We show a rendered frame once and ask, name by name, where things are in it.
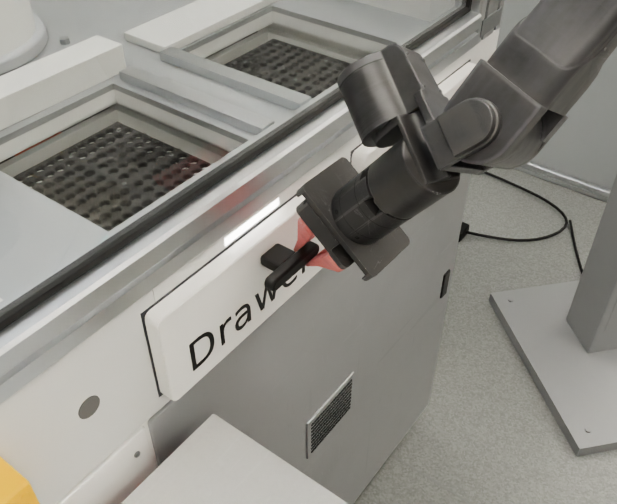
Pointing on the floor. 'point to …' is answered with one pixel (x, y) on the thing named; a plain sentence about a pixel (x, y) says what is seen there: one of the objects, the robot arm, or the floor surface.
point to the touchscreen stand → (592, 324)
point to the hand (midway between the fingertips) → (308, 252)
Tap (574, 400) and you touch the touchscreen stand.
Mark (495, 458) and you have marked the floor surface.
